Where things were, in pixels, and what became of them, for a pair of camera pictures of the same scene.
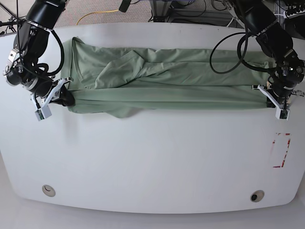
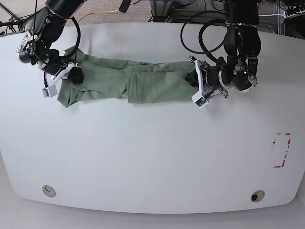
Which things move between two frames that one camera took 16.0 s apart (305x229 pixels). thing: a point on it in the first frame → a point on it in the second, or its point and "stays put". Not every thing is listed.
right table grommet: [257, 196] stays put
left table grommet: [48, 190] stays put
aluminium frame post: [160, 10] stays put
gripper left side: [55, 87] → [76, 76]
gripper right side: [280, 102] → [199, 78]
